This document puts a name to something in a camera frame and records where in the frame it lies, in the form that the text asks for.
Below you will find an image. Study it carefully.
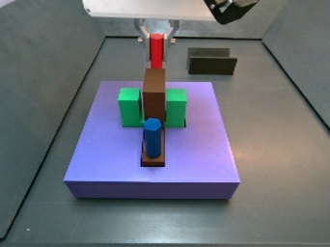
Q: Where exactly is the purple base board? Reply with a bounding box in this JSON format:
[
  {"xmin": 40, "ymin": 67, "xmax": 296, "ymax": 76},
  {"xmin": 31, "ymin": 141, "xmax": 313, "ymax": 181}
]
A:
[{"xmin": 62, "ymin": 81, "xmax": 239, "ymax": 199}]

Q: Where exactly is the red stepped peg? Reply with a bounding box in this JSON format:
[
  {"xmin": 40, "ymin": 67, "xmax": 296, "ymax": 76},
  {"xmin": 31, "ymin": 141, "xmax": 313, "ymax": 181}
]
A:
[{"xmin": 149, "ymin": 33, "xmax": 164, "ymax": 69}]

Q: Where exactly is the brown upright block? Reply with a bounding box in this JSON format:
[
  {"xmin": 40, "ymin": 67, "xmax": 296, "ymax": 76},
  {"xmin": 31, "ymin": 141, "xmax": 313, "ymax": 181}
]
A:
[{"xmin": 141, "ymin": 69, "xmax": 165, "ymax": 167}]

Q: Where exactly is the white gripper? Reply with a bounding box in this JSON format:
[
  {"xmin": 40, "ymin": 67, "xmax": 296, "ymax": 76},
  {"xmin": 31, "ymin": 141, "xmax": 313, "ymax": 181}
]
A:
[{"xmin": 82, "ymin": 0, "xmax": 213, "ymax": 47}]

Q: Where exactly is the right green block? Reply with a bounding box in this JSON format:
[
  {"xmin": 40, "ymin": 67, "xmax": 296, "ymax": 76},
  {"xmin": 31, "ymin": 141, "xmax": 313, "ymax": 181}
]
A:
[{"xmin": 164, "ymin": 89, "xmax": 188, "ymax": 127}]

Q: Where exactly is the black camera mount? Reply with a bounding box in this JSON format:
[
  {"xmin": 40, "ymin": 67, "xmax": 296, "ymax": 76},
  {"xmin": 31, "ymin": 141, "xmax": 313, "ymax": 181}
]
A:
[{"xmin": 202, "ymin": 0, "xmax": 260, "ymax": 25}]

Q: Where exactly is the left green block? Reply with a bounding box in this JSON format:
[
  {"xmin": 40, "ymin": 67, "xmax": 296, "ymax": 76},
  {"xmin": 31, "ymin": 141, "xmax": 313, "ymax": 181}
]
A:
[{"xmin": 117, "ymin": 88, "xmax": 142, "ymax": 127}]

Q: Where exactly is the blue hexagonal peg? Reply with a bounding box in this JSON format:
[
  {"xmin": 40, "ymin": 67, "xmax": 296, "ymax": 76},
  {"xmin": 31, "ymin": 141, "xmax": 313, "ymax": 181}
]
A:
[{"xmin": 144, "ymin": 118, "xmax": 162, "ymax": 158}]

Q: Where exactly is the black angle bracket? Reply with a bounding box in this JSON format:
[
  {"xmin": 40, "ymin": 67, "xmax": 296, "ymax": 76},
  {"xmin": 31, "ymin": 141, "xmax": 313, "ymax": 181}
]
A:
[{"xmin": 186, "ymin": 47, "xmax": 237, "ymax": 75}]

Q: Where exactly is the green block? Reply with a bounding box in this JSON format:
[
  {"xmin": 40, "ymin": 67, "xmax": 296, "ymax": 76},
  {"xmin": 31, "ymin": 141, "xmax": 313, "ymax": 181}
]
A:
[
  {"xmin": 117, "ymin": 88, "xmax": 142, "ymax": 127},
  {"xmin": 164, "ymin": 89, "xmax": 188, "ymax": 127}
]

